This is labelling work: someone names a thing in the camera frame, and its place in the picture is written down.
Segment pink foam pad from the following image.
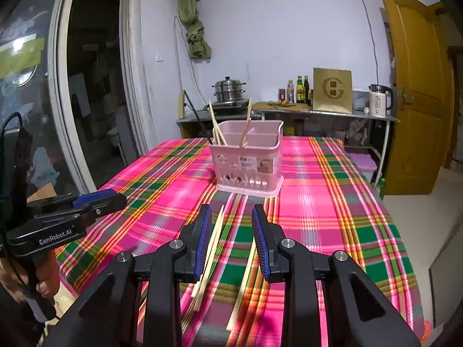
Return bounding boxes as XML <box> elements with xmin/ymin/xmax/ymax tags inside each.
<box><xmin>348</xmin><ymin>153</ymin><xmax>379</xmax><ymax>171</ymax></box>

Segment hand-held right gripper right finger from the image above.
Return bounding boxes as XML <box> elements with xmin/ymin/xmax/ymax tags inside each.
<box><xmin>252</xmin><ymin>204</ymin><xmax>422</xmax><ymax>347</ymax></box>

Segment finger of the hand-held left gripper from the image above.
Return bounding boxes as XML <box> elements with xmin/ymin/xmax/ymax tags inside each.
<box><xmin>28</xmin><ymin>189</ymin><xmax>117</xmax><ymax>210</ymax></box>
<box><xmin>87</xmin><ymin>193</ymin><xmax>128</xmax><ymax>225</ymax></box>

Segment light wooden chopstick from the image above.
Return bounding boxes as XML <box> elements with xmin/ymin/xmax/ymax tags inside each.
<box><xmin>226</xmin><ymin>242</ymin><xmax>257</xmax><ymax>332</ymax></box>
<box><xmin>191</xmin><ymin>204</ymin><xmax>225</xmax><ymax>299</ymax></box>
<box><xmin>241</xmin><ymin>116</ymin><xmax>252</xmax><ymax>148</ymax></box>
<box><xmin>209</xmin><ymin>100</ymin><xmax>223</xmax><ymax>145</ymax></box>
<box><xmin>240</xmin><ymin>97</ymin><xmax>253</xmax><ymax>149</ymax></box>
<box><xmin>212</xmin><ymin>114</ymin><xmax>228</xmax><ymax>145</ymax></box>
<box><xmin>193</xmin><ymin>224</ymin><xmax>218</xmax><ymax>312</ymax></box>

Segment long steel counter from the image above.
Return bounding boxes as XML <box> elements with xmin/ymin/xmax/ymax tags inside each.
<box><xmin>261</xmin><ymin>108</ymin><xmax>401</xmax><ymax>189</ymax></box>

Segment white electric kettle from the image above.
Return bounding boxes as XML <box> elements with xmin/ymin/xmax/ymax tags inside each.
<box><xmin>368</xmin><ymin>84</ymin><xmax>394</xmax><ymax>118</ymax></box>

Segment wooden cutting board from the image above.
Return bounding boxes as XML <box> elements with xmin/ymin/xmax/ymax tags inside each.
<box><xmin>251</xmin><ymin>101</ymin><xmax>312</xmax><ymax>113</ymax></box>

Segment yellow wooden door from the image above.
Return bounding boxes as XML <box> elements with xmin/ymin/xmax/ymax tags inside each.
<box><xmin>375</xmin><ymin>0</ymin><xmax>455</xmax><ymax>196</ymax></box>

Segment gold square box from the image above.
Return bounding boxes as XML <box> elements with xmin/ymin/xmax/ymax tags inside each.
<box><xmin>312</xmin><ymin>67</ymin><xmax>354</xmax><ymax>114</ymax></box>

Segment thin wall cable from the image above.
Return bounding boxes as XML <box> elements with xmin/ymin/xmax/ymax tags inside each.
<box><xmin>352</xmin><ymin>0</ymin><xmax>381</xmax><ymax>86</ymax></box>

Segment pink plaid tablecloth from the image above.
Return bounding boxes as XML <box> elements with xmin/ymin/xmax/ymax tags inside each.
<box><xmin>58</xmin><ymin>136</ymin><xmax>433</xmax><ymax>347</ymax></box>

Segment black induction cooker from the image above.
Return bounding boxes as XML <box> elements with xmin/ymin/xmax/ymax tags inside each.
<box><xmin>211</xmin><ymin>97</ymin><xmax>253</xmax><ymax>111</ymax></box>

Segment black cable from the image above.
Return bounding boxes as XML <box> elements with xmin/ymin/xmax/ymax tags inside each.
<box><xmin>0</xmin><ymin>112</ymin><xmax>23</xmax><ymax>203</ymax></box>

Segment stainless steel steamer pot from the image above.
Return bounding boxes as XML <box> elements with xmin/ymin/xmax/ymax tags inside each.
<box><xmin>211</xmin><ymin>76</ymin><xmax>247</xmax><ymax>103</ymax></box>

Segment black chopstick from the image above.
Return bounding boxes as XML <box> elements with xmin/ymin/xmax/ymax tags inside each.
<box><xmin>183</xmin><ymin>91</ymin><xmax>214</xmax><ymax>145</ymax></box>

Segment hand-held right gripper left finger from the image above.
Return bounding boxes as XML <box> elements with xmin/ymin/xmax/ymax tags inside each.
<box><xmin>51</xmin><ymin>204</ymin><xmax>213</xmax><ymax>347</ymax></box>

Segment person's left hand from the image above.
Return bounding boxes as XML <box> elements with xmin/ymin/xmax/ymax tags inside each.
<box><xmin>0</xmin><ymin>249</ymin><xmax>61</xmax><ymax>304</ymax></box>

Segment white sliding door frame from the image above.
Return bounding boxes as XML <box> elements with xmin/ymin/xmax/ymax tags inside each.
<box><xmin>47</xmin><ymin>0</ymin><xmax>146</xmax><ymax>193</ymax></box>

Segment pink plastic utensil basket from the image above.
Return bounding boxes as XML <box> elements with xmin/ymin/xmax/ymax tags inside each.
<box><xmin>209</xmin><ymin>120</ymin><xmax>285</xmax><ymax>197</ymax></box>

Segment hanging green cloth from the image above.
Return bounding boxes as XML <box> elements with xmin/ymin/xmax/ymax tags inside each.
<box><xmin>176</xmin><ymin>0</ymin><xmax>212</xmax><ymax>59</ymax></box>

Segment chopsticks in basket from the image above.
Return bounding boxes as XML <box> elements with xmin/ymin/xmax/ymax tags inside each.
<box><xmin>176</xmin><ymin>110</ymin><xmax>263</xmax><ymax>139</ymax></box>

